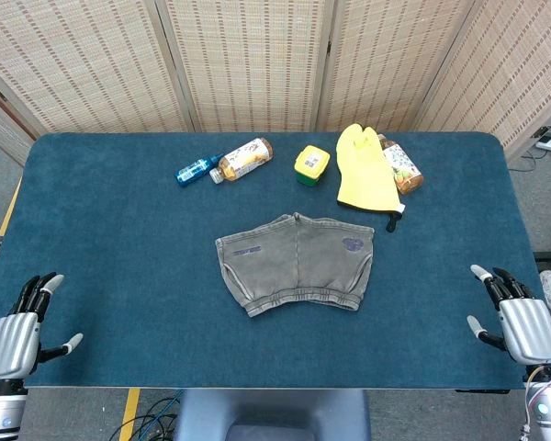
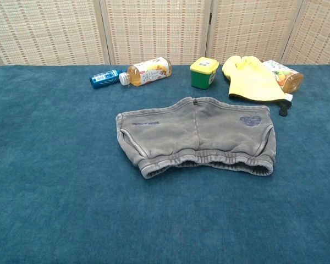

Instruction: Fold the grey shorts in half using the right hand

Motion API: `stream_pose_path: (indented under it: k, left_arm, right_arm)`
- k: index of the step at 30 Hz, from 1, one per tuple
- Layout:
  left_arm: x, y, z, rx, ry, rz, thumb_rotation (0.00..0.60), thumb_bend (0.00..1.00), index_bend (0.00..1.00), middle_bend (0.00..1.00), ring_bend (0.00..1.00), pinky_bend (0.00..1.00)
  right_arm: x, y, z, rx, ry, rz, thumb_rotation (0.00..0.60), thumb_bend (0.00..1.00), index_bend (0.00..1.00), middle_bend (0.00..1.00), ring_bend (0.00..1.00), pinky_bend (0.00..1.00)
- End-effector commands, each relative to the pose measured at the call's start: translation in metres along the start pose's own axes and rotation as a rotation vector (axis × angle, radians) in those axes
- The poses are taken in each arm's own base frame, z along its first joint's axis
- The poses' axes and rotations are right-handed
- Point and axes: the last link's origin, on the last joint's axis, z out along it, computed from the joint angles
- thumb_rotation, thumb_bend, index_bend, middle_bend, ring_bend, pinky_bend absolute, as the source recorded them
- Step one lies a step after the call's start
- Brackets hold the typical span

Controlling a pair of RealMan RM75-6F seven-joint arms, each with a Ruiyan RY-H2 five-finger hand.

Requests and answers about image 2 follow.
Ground blue carpet surface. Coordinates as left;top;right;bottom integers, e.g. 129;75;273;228
0;64;330;264

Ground grey shorts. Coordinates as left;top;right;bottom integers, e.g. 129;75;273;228
115;96;277;180

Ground tea bottle with white cap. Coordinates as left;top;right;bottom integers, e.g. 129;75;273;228
118;57;173;87

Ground blue drink can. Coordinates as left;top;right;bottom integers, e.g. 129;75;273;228
90;69;123;90

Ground yellow glove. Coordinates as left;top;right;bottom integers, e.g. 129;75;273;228
222;55;287;102

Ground fruit label drink bottle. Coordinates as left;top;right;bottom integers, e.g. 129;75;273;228
262;60;305;101

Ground small black clip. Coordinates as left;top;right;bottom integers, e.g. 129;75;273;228
277;99;292;117

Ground green tub with yellow lid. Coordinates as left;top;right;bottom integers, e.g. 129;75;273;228
189;57;219;90

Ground woven folding screen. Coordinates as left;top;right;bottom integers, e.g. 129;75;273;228
0;0;330;69

